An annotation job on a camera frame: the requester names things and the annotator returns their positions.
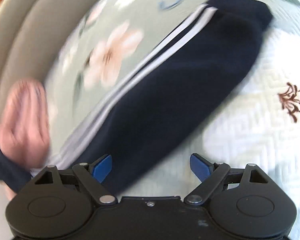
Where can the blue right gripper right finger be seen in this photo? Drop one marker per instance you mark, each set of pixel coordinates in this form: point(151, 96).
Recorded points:
point(200, 167)

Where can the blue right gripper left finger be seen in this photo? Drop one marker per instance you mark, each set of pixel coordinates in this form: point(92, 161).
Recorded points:
point(101, 167)

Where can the navy striped zip hoodie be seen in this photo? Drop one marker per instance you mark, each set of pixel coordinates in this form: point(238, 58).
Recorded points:
point(192, 71)

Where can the floral quilted bed cover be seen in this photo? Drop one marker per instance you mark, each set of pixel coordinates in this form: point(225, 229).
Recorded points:
point(258, 122)

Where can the pink folded quilt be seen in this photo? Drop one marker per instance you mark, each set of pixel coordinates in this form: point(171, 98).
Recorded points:
point(24, 134)

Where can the beige leather headboard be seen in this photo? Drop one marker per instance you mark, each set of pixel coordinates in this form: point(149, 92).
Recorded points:
point(32, 32)

